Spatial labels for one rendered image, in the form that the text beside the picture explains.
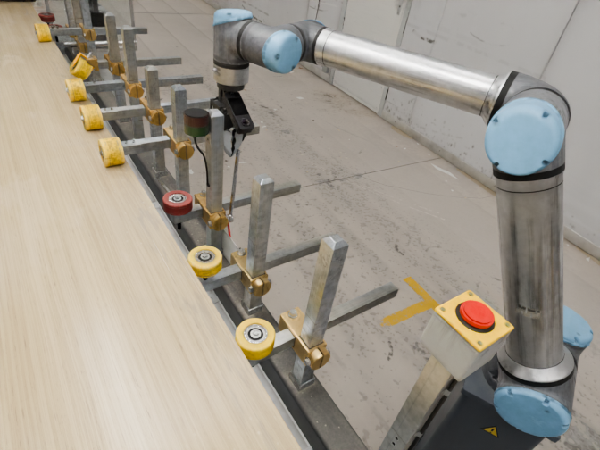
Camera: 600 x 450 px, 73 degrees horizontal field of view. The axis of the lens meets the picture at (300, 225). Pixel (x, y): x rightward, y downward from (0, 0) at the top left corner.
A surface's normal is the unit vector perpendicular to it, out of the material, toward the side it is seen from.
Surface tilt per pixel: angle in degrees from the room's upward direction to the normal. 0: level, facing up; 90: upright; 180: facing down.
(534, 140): 83
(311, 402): 0
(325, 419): 0
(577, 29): 90
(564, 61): 90
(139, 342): 0
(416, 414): 90
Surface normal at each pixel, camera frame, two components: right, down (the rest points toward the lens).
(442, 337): -0.83, 0.25
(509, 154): -0.59, 0.32
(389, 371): 0.14, -0.78
